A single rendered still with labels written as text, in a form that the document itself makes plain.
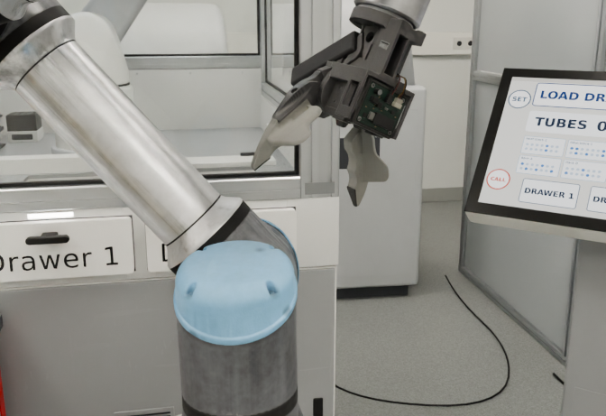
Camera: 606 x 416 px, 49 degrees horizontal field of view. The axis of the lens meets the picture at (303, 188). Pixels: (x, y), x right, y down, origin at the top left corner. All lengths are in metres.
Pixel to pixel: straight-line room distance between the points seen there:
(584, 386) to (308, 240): 0.59
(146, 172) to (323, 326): 0.77
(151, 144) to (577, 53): 2.09
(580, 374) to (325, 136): 0.65
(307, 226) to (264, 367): 0.73
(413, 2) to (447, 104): 4.15
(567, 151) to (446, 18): 3.61
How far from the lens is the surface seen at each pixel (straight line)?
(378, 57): 0.69
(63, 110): 0.76
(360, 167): 0.77
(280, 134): 0.69
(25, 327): 1.41
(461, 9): 4.84
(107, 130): 0.75
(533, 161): 1.24
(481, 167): 1.25
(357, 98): 0.67
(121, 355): 1.42
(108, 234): 1.30
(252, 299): 0.61
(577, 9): 2.68
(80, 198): 1.31
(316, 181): 1.32
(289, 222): 1.31
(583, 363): 1.38
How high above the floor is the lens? 1.29
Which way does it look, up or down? 14 degrees down
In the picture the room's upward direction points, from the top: straight up
